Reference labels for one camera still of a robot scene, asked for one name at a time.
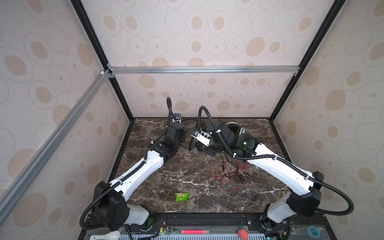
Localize black blue headphones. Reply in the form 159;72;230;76
181;118;217;157

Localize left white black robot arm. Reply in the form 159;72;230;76
80;121;187;231

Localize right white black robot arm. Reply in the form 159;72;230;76
191;121;354;224

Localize green snack packet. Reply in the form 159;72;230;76
175;193;190;202

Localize red round object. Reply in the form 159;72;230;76
238;229;249;240

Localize blue tape roll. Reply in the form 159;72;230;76
307;226;321;239

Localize white plastic object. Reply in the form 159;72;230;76
90;231;121;240

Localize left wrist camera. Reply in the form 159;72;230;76
173;113;182;123

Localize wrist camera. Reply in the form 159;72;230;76
191;129;212;147
173;113;182;123

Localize red headphone cable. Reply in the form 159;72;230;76
209;157;250;193

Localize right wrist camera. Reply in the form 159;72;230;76
191;129;212;147

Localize back aluminium rail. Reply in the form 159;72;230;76
110;66;300;75

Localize aluminium rail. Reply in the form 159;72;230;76
1;70;111;225
110;66;300;75

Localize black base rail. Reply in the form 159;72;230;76
79;213;336;240

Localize left aluminium rail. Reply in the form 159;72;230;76
1;70;111;225

